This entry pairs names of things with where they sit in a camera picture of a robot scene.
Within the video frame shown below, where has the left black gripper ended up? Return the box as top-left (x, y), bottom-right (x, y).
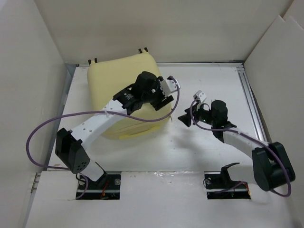
top-left (142, 78), bottom-right (173, 110)

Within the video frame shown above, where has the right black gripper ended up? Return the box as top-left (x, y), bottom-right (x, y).
top-left (177, 102), bottom-right (217, 127)

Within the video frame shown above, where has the yellow suitcase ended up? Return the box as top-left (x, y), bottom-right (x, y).
top-left (87, 47), bottom-right (169, 140)

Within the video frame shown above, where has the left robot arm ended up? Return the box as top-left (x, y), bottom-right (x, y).
top-left (55, 71), bottom-right (180, 189)

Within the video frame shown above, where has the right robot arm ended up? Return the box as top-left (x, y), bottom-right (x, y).
top-left (178, 99), bottom-right (295, 197)

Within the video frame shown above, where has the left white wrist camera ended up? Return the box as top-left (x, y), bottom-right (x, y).
top-left (160, 76), bottom-right (181, 97)

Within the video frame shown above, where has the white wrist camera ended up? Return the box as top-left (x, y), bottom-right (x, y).
top-left (193, 90), bottom-right (207, 103)
top-left (160, 76), bottom-right (181, 97)

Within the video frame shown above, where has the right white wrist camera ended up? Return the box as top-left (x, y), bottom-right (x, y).
top-left (193, 90), bottom-right (207, 103)

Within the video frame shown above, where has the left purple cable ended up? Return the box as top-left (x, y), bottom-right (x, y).
top-left (25, 77), bottom-right (181, 199)

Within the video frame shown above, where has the purple cable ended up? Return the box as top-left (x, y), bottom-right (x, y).
top-left (190, 98), bottom-right (293, 197)
top-left (25, 77), bottom-right (181, 199)

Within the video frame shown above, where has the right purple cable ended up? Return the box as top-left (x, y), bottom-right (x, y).
top-left (190, 98), bottom-right (293, 197)

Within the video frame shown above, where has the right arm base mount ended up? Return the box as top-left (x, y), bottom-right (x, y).
top-left (203, 162), bottom-right (251, 200)

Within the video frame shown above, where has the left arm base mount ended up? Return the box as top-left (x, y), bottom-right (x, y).
top-left (76, 172), bottom-right (122, 200)

